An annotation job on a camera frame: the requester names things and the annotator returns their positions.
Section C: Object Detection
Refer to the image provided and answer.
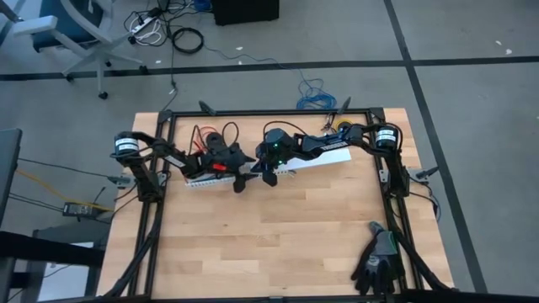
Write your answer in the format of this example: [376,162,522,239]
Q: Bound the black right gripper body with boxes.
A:
[253,142,296,189]

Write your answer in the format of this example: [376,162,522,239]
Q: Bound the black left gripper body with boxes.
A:
[196,142,248,194]

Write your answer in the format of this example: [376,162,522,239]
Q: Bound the white duct cover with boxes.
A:
[252,147,353,173]

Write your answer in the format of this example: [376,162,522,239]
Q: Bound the grey work glove green cuff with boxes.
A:
[367,221,400,270]

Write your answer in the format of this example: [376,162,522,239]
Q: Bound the black box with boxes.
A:
[210,0,280,26]

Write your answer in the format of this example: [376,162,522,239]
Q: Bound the black power adapter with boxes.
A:
[62,201,94,218]

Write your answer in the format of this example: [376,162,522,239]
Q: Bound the black work glove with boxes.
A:
[350,247,406,295]

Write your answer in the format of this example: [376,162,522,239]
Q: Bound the white power strip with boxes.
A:
[129,8,163,35]

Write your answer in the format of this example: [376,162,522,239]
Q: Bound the dark desk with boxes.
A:
[0,128,23,215]
[0,229,106,303]

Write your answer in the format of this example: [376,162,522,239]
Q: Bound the white grey mesh office chair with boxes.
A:
[0,0,147,101]

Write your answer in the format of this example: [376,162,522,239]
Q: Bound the thin red wire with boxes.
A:
[191,125,220,153]

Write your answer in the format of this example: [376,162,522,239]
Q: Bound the wire cutters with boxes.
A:
[321,112,338,132]

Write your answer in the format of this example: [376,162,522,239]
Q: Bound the blue floor cable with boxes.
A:
[296,77,338,111]

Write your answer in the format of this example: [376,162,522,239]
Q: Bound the black coiled floor cable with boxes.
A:
[171,27,205,55]

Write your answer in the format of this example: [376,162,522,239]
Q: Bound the yellow floor cable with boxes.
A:
[15,167,115,211]

